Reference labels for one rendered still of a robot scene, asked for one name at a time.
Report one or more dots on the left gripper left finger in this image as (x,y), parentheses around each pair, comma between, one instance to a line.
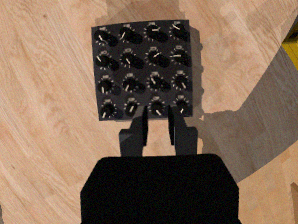
(130,139)

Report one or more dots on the black knob box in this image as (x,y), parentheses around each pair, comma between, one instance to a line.
(155,84)

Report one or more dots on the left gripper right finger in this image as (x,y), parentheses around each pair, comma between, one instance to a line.
(184,138)

